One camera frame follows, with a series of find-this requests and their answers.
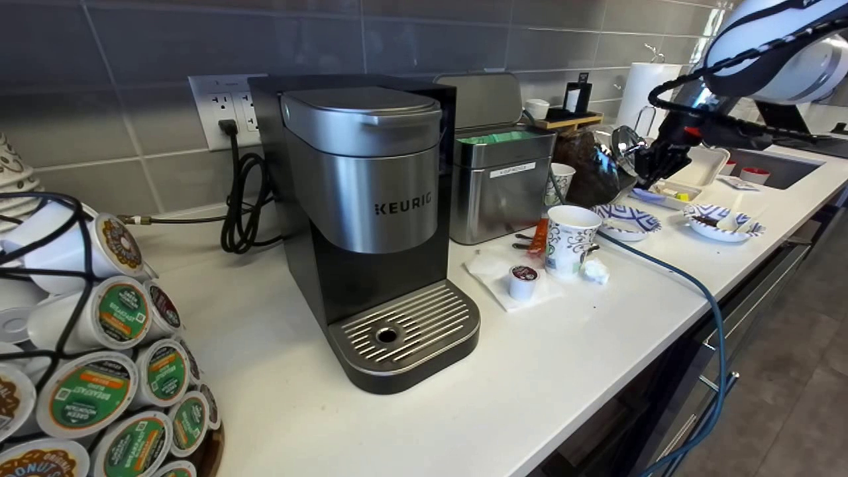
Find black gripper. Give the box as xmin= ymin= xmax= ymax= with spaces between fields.
xmin=633 ymin=104 xmax=724 ymax=187

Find beige plastic tray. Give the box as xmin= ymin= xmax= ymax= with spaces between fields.
xmin=649 ymin=142 xmax=736 ymax=212

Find blue patterned paper plate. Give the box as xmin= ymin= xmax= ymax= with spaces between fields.
xmin=594 ymin=202 xmax=663 ymax=245

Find white paper towel roll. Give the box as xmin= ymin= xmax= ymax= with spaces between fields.
xmin=615 ymin=57 xmax=687 ymax=139

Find patterned plate with coffee grounds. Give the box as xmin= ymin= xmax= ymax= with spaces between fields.
xmin=682 ymin=202 xmax=763 ymax=249

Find patterned paper cup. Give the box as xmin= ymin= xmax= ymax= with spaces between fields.
xmin=547 ymin=158 xmax=580 ymax=212
xmin=544 ymin=203 xmax=605 ymax=277

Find wooden rack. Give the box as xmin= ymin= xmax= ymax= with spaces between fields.
xmin=527 ymin=109 xmax=605 ymax=134

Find steel sink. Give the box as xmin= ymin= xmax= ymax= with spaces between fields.
xmin=727 ymin=145 xmax=822 ymax=191

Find small white creamer cup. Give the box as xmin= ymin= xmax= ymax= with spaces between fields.
xmin=577 ymin=255 xmax=612 ymax=288

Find orange stirrer sticks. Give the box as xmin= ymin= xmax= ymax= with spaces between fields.
xmin=508 ymin=218 xmax=552 ymax=259

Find stainless steel box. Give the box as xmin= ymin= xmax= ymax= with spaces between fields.
xmin=447 ymin=74 xmax=559 ymax=249

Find single coffee pod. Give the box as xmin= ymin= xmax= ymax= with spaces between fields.
xmin=506 ymin=263 xmax=544 ymax=302

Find white tray with pods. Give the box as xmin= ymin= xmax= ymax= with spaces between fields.
xmin=462 ymin=249 xmax=570 ymax=316

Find Keurig coffee machine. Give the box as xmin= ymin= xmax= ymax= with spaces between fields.
xmin=250 ymin=74 xmax=486 ymax=396

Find coffee pod green lid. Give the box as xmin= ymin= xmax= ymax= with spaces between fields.
xmin=26 ymin=272 xmax=154 ymax=353
xmin=35 ymin=349 xmax=141 ymax=441
xmin=136 ymin=335 xmax=197 ymax=411
xmin=89 ymin=408 xmax=176 ymax=477
xmin=168 ymin=390 xmax=213 ymax=461

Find coffee pod brown lid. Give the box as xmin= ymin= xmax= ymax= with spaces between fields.
xmin=0 ymin=436 xmax=92 ymax=477
xmin=42 ymin=208 xmax=148 ymax=282

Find long thin cable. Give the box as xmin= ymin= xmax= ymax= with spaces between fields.
xmin=596 ymin=228 xmax=743 ymax=477

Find black power cord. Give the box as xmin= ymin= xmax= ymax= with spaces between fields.
xmin=217 ymin=116 xmax=278 ymax=259

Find white wall outlet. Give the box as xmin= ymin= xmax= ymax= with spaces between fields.
xmin=185 ymin=70 xmax=266 ymax=151

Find wire coffee pod carousel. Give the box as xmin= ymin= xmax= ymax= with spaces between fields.
xmin=0 ymin=129 xmax=226 ymax=477

